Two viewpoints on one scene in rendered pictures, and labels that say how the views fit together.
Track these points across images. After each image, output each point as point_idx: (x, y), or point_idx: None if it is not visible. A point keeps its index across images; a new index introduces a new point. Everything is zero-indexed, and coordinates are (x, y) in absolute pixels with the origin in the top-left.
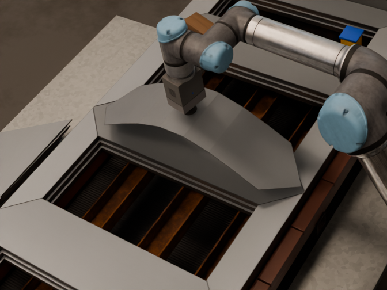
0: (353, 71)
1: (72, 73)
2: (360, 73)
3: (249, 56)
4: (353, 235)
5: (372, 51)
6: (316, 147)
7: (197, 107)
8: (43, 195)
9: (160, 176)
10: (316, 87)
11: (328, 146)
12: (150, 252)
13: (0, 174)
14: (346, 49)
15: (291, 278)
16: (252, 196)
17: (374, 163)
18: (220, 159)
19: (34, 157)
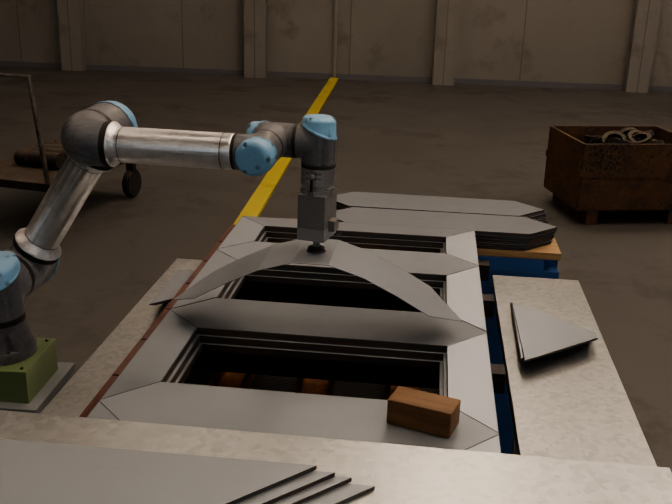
0: (105, 116)
1: (615, 425)
2: (98, 110)
3: (317, 407)
4: None
5: (88, 123)
6: (168, 338)
7: (307, 252)
8: (447, 276)
9: None
10: (189, 387)
11: (152, 340)
12: (304, 265)
13: (537, 314)
14: (116, 124)
15: None
16: (226, 300)
17: None
18: (258, 251)
19: (519, 328)
